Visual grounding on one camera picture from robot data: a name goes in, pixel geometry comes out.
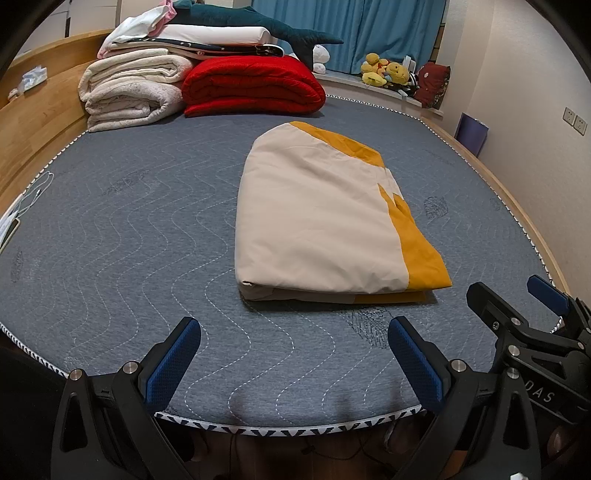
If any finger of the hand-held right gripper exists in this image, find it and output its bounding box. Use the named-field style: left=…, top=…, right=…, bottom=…
left=466, top=281, right=555, bottom=371
left=527, top=274, right=591, bottom=343

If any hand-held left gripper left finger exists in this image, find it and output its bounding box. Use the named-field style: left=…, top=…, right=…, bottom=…
left=50, top=316, right=202, bottom=480

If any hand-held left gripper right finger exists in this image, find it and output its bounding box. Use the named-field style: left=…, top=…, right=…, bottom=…
left=388, top=316, right=542, bottom=480

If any beige and yellow hooded jacket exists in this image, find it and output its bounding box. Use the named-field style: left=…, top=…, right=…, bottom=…
left=235, top=121, right=452, bottom=305

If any grey quilted mattress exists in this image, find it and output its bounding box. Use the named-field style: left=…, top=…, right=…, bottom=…
left=0, top=95, right=571, bottom=437

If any dark red cushion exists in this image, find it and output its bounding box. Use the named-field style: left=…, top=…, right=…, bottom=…
left=413, top=64, right=451, bottom=110

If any folded white fluffy blanket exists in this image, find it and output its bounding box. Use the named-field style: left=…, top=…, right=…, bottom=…
left=78, top=47, right=195, bottom=134

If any folded red blanket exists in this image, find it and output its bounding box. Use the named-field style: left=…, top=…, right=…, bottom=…
left=181, top=55, right=327, bottom=118

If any blue curtain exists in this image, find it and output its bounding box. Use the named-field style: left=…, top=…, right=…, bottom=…
left=252, top=0, right=451, bottom=77

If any tissue pack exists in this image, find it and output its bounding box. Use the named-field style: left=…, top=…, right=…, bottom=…
left=18, top=67, right=48, bottom=90

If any white pillow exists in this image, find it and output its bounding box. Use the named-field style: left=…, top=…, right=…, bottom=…
left=154, top=24, right=273, bottom=49

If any folded white garment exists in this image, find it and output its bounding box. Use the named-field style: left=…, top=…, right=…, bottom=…
left=99, top=4, right=169, bottom=51

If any dark teal shark plush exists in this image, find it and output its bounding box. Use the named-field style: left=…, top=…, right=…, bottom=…
left=173, top=0, right=345, bottom=65

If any white wardrobe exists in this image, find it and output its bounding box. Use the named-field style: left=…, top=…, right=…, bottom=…
left=9, top=0, right=162, bottom=61

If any black cable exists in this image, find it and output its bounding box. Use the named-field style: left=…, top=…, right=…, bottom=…
left=226, top=434, right=241, bottom=480

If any wall socket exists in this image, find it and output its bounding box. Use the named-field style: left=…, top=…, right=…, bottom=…
left=563, top=107, right=588, bottom=137

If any thin white cable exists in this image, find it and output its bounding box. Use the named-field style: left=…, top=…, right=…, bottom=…
left=14, top=170, right=56, bottom=217

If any wooden bed frame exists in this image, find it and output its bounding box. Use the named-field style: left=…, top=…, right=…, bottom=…
left=0, top=30, right=578, bottom=301

